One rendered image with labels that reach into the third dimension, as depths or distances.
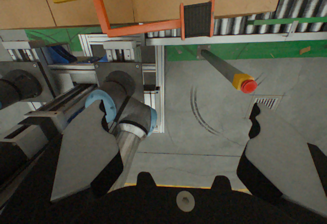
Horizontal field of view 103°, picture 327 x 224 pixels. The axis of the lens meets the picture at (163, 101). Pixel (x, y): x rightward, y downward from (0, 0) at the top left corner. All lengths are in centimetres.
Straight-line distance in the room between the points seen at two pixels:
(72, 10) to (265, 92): 222
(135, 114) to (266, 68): 180
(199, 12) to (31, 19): 130
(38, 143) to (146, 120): 38
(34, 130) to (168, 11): 68
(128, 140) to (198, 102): 156
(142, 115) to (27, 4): 124
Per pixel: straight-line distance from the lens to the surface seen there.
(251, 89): 75
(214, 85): 186
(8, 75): 93
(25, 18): 154
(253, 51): 190
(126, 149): 45
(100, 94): 48
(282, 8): 131
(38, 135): 64
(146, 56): 147
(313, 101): 268
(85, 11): 125
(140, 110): 50
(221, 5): 72
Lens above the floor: 163
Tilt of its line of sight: 60 degrees down
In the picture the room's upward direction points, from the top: 174 degrees counter-clockwise
